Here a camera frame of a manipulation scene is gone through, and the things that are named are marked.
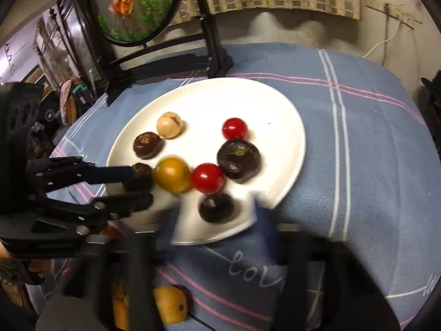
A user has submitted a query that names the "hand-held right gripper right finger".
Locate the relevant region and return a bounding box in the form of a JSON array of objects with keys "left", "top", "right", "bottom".
[{"left": 255, "top": 195, "right": 400, "bottom": 331}]

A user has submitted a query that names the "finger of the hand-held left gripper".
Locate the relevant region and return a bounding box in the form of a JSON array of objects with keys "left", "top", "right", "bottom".
[
  {"left": 45, "top": 191, "right": 154, "bottom": 235},
  {"left": 26, "top": 157, "right": 138, "bottom": 194}
]

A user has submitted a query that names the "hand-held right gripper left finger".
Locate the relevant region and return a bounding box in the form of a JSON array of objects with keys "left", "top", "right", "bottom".
[{"left": 36, "top": 229, "right": 166, "bottom": 331}]

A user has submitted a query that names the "large beige round fruit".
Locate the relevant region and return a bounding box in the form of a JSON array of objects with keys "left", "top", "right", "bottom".
[{"left": 112, "top": 277, "right": 129, "bottom": 299}]

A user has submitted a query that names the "small orange mandarin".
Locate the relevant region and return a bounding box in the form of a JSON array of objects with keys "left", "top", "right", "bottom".
[{"left": 153, "top": 285, "right": 189, "bottom": 325}]

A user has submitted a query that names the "dark water chestnut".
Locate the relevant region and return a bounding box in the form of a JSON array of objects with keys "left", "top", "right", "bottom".
[
  {"left": 123, "top": 163, "right": 155, "bottom": 192},
  {"left": 133, "top": 132, "right": 165, "bottom": 160},
  {"left": 217, "top": 139, "right": 262, "bottom": 183},
  {"left": 198, "top": 194, "right": 236, "bottom": 223}
]

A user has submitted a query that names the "yellow green tomato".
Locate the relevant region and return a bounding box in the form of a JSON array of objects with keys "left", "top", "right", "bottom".
[{"left": 154, "top": 158, "right": 193, "bottom": 194}]

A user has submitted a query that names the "pale beige round fruit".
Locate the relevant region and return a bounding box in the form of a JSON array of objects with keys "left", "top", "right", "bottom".
[{"left": 157, "top": 111, "right": 183, "bottom": 140}]

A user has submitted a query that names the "red cherry tomato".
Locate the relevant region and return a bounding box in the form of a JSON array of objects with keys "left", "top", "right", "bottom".
[
  {"left": 222, "top": 118, "right": 249, "bottom": 141},
  {"left": 190, "top": 163, "right": 225, "bottom": 194}
]

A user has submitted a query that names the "white round plate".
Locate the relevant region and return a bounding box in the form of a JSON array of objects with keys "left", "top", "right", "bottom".
[{"left": 106, "top": 77, "right": 307, "bottom": 246}]

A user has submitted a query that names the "person's left hand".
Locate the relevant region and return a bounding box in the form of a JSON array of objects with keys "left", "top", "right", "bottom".
[{"left": 0, "top": 245, "right": 52, "bottom": 278}]

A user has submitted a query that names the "pink cloth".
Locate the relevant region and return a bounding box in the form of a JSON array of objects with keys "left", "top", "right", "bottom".
[{"left": 58, "top": 79, "right": 73, "bottom": 111}]

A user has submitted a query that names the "green plastic mop head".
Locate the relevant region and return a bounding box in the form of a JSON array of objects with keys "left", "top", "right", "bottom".
[{"left": 73, "top": 84, "right": 88, "bottom": 104}]

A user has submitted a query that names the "electric fan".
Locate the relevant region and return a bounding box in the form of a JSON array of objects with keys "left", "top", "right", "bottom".
[{"left": 45, "top": 46, "right": 69, "bottom": 73}]

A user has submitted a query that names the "dark carved wooden cabinet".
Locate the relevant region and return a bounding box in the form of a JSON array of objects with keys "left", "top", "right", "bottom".
[{"left": 57, "top": 0, "right": 111, "bottom": 90}]

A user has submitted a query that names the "blue plaid tablecloth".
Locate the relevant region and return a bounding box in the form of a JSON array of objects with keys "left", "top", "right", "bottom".
[{"left": 26, "top": 43, "right": 441, "bottom": 331}]

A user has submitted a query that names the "round goldfish screen black stand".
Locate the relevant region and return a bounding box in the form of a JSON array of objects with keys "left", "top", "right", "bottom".
[{"left": 57, "top": 0, "right": 235, "bottom": 107}]

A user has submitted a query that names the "white power cable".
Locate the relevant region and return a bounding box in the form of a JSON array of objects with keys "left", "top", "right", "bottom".
[{"left": 362, "top": 21, "right": 404, "bottom": 59}]

